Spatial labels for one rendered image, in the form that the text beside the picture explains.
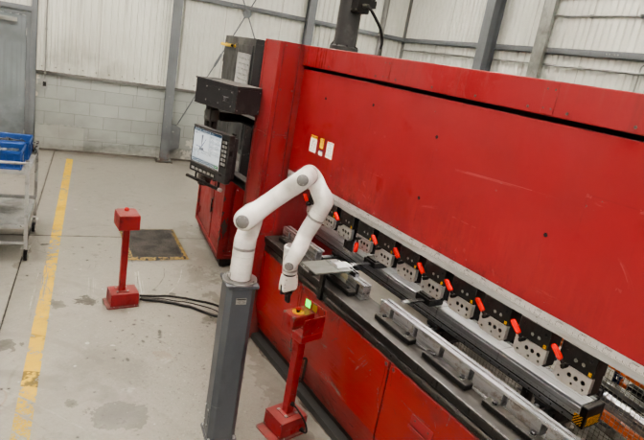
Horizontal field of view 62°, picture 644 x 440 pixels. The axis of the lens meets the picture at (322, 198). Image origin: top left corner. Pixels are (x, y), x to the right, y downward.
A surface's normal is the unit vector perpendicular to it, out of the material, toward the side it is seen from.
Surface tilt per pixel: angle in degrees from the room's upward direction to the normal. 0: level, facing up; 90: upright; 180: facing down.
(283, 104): 90
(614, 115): 90
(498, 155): 90
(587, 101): 90
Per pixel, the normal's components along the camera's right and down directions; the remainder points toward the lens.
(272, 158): 0.51, 0.30
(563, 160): -0.84, 0.00
